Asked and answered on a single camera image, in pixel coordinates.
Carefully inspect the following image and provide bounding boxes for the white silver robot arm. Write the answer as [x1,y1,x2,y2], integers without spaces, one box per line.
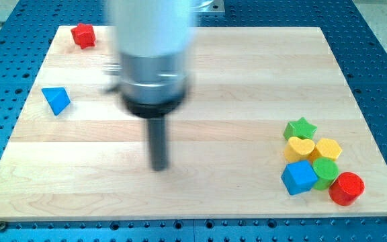
[107,0,195,118]

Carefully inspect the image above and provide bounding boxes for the green star block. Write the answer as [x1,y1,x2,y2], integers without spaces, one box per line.
[283,117,317,140]

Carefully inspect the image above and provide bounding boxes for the blue triangle block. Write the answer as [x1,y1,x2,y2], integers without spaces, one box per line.
[41,87,71,116]

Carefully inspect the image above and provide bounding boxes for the red star block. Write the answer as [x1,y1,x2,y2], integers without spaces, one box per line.
[71,23,96,49]

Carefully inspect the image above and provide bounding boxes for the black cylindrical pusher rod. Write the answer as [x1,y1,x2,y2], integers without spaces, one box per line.
[147,118,168,171]

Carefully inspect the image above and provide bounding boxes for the light wooden board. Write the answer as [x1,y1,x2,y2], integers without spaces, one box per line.
[0,26,387,221]

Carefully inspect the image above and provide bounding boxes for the yellow heart block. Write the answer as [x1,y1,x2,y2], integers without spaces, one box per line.
[284,136,315,163]

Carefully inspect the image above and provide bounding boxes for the grey metal mounting plate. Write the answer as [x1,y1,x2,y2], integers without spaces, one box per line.
[192,0,225,16]

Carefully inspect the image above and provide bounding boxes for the blue cube block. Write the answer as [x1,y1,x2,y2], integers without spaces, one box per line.
[281,160,318,195]

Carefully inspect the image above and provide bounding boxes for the yellow hexagon block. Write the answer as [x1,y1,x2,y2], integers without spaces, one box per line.
[308,138,343,163]

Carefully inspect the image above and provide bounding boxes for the green cylinder block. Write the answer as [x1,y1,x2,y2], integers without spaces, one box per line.
[312,157,339,190]

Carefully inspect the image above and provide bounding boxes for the red cylinder block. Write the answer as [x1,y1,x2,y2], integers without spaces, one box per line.
[329,172,365,206]

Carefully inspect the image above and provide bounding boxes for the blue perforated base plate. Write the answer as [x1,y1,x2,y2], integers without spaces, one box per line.
[0,0,387,241]

